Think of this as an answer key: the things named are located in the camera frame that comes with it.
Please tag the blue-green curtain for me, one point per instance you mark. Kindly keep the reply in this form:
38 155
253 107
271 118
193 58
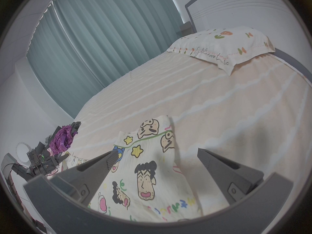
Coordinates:
97 45

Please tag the white printed pillow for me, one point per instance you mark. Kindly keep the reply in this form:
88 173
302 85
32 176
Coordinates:
219 47

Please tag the white printed pyjama top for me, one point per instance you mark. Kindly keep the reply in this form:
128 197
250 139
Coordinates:
151 167

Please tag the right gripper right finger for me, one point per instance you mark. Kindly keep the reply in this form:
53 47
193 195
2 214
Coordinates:
229 175

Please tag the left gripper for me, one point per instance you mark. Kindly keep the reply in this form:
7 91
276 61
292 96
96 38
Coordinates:
50 164

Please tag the bed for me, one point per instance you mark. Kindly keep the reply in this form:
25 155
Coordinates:
219 101

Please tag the purple garment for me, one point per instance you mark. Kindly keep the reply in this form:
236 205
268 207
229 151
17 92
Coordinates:
62 140

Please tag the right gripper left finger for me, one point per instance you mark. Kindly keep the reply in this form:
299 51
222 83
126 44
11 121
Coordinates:
85 175

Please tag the grey bedside table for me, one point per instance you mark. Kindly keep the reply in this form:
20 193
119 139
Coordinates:
187 28

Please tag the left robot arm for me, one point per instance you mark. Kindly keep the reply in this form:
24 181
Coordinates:
34 164

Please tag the dark grey garment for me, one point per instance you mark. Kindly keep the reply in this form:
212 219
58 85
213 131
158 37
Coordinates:
75 127

